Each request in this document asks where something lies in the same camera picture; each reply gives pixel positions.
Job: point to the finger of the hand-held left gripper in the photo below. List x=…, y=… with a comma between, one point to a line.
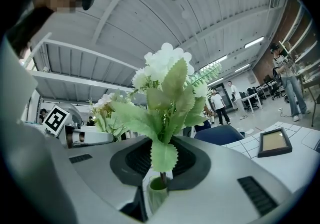
x=98, y=137

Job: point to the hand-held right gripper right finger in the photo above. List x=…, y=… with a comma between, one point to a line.
x=225, y=180

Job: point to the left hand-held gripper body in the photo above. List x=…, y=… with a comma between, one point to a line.
x=56, y=119

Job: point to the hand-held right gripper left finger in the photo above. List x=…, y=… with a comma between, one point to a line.
x=107, y=175

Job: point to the pink flower bouquet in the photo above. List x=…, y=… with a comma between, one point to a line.
x=105, y=108

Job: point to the pale green vase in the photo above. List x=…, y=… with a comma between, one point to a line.
x=157, y=195

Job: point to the white flower bouquet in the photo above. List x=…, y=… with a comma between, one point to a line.
x=172, y=88

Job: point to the person's left hand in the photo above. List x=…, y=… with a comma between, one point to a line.
x=75, y=140

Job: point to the person's white shirt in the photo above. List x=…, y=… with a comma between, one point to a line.
x=27, y=143

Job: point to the blue chair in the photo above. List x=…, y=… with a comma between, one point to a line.
x=217, y=135

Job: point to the white metal shelf rack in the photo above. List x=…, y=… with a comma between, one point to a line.
x=82, y=78

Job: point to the table with grid tablecloth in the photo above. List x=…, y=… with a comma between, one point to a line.
x=275, y=163

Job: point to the long ceiling light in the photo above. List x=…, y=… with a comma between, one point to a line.
x=254, y=42
x=213, y=63

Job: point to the dark picture frame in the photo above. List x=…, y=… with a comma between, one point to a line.
x=273, y=143

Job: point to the white wall shelves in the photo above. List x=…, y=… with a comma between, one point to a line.
x=307, y=51

